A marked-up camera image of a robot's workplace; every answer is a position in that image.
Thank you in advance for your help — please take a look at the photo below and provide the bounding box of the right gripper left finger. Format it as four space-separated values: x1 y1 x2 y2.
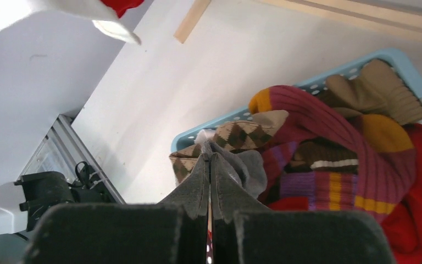
23 155 209 263

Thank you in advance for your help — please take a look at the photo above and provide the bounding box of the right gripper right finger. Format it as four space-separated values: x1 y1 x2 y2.
210 154 395 263

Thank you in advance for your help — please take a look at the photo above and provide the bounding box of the grey sock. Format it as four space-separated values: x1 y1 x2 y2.
200 140 268 199

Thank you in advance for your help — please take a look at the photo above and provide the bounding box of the white fluffy sock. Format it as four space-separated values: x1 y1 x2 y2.
0 0 141 45

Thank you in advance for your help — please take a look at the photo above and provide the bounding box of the red santa sock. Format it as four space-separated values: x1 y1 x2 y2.
101 0 144 18

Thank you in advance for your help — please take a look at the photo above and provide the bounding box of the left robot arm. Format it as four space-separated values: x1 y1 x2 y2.
0 161 119 235

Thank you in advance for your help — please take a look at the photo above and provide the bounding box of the argyle brown sock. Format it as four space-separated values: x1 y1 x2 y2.
169 110 289 183

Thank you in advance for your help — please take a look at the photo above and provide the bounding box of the purple striped sock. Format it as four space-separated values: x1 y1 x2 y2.
248 85 417 222

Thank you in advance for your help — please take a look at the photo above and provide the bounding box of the red sock in basket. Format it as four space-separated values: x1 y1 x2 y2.
266 124 422 263

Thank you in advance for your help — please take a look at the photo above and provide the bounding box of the tan ribbed sock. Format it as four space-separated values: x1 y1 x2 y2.
317 59 422 125

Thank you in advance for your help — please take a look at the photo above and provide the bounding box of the wooden drying rack frame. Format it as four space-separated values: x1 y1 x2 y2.
174 0 422 45

